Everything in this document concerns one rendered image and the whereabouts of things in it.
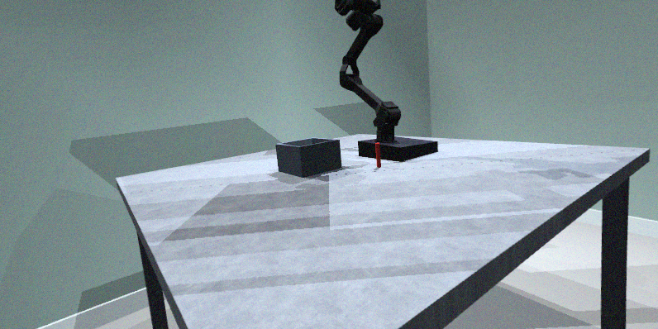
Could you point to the red peg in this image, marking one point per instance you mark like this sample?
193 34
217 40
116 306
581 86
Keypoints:
377 147

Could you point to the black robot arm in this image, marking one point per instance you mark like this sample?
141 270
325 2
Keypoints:
386 112

